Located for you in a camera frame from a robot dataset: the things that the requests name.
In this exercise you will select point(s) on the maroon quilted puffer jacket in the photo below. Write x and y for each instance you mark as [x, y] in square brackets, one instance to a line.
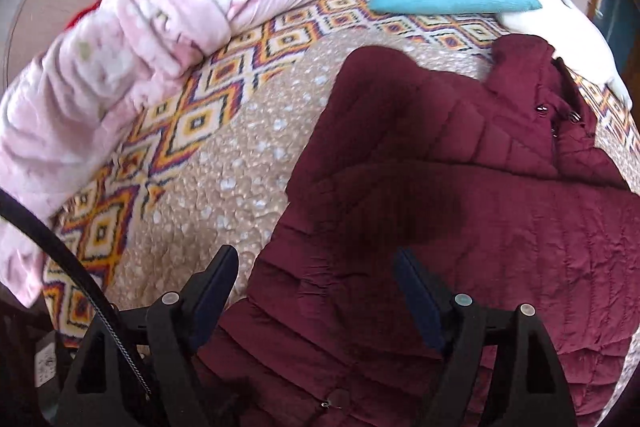
[400, 187]

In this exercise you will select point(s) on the white pillow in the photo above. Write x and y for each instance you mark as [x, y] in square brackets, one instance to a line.
[565, 32]

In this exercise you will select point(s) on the pink floral quilt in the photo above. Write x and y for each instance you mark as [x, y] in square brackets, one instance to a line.
[125, 57]

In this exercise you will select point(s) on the patterned beige bed cover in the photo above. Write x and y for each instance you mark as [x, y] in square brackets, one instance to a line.
[215, 147]

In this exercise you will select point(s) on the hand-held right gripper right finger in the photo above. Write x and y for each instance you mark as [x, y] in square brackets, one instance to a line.
[419, 297]

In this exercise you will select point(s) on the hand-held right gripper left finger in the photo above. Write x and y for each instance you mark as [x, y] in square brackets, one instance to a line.
[216, 297]

